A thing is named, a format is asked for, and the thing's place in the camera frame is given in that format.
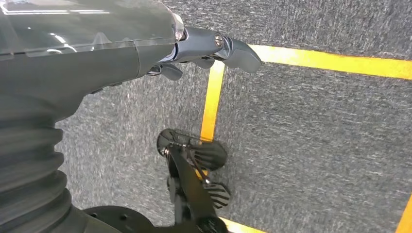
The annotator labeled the yellow floor tape square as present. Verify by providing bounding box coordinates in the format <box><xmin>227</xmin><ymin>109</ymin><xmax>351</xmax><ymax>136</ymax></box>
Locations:
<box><xmin>194</xmin><ymin>44</ymin><xmax>412</xmax><ymax>233</ymax></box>

